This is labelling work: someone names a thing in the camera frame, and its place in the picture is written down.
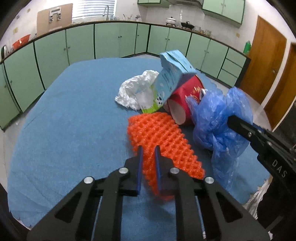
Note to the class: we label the blue tablecloth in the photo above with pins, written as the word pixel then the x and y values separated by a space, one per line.
pixel 76 129

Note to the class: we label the black wok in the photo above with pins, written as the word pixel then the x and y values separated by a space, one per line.
pixel 187 25

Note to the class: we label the white plastic bag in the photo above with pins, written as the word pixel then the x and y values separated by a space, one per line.
pixel 126 95

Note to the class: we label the brown wooden door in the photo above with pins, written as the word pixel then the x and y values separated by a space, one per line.
pixel 266 54

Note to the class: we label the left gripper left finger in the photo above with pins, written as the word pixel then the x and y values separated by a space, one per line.
pixel 92 210

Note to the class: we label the blue plastic bag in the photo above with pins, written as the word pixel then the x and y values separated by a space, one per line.
pixel 211 131

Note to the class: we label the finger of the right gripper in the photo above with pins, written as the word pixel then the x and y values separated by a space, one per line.
pixel 251 132

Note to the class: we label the blue milk carton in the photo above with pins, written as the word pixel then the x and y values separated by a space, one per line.
pixel 176 71

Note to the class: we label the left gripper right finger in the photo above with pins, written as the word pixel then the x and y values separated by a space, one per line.
pixel 204 209

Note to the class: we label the window blinds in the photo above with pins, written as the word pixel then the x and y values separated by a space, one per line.
pixel 92 8

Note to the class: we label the green bottle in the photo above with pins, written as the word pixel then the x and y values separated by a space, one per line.
pixel 247 48

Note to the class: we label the green lower kitchen cabinets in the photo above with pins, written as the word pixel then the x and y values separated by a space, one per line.
pixel 28 71

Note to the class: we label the cardboard box on counter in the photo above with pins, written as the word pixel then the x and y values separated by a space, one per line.
pixel 55 18

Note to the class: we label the orange foam fruit net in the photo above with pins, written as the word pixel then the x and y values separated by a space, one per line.
pixel 159 129

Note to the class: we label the red plastic basin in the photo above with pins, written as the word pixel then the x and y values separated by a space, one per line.
pixel 20 42

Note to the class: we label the kitchen faucet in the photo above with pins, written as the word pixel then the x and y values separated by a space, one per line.
pixel 106 13

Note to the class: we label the red paper cup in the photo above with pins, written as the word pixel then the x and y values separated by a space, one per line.
pixel 176 104

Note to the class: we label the green upper cabinets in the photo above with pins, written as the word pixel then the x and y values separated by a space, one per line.
pixel 230 11

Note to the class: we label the white cooking pot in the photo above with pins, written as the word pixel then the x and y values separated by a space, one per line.
pixel 170 21

